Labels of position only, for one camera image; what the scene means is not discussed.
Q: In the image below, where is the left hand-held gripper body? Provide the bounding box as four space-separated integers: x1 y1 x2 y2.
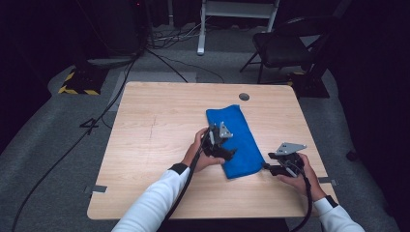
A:
201 121 234 158

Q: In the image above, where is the black wrist strap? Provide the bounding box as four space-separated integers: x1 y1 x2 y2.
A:
324 194 339 209
168 162 190 176

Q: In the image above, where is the black stand with base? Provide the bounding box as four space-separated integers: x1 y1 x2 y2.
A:
287 0 354 100

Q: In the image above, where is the person's right hand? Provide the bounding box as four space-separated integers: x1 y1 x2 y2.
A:
278 153 328 203

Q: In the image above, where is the yellow black striped stand base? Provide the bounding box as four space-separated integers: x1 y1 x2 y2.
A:
57 66 109 97

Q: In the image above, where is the small black floor object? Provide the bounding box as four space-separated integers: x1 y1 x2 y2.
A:
345 148 361 162

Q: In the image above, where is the left hand-held gripper black cable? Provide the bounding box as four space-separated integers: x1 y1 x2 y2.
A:
160 130 211 232

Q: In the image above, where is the black folding chair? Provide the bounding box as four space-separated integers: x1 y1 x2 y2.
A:
239 14 340 85

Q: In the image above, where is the white metal desk frame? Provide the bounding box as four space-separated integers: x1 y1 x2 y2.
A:
196 0 280 57

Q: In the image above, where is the thick black floor cable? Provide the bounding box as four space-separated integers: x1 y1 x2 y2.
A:
11 54 140 232

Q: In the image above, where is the person's left hand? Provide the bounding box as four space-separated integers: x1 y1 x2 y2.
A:
181 127 227 173

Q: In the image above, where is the dark equipment box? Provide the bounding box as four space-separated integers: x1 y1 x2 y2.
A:
93 0 150 58

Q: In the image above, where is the thin black floor cable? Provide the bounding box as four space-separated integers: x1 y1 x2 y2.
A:
145 47 225 85

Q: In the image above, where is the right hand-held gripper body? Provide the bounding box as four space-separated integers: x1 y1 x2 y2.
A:
275 142 308 179

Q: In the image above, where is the blue cloth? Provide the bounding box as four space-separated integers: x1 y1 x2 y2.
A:
205 103 267 180

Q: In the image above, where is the bundle of floor cables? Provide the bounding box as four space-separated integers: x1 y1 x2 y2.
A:
148 20 209 50

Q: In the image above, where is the grey tape strip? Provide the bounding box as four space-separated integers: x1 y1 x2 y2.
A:
316 176 339 188
83 184 108 194

